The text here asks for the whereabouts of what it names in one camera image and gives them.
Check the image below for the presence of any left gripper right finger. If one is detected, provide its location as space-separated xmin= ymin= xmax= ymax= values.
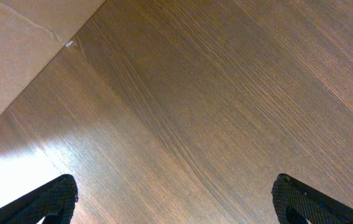
xmin=272 ymin=174 xmax=353 ymax=224

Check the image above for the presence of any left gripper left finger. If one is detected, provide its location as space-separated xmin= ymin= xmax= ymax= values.
xmin=0 ymin=174 xmax=78 ymax=224

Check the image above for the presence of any brown cardboard box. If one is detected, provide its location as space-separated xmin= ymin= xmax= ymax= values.
xmin=0 ymin=0 xmax=104 ymax=115

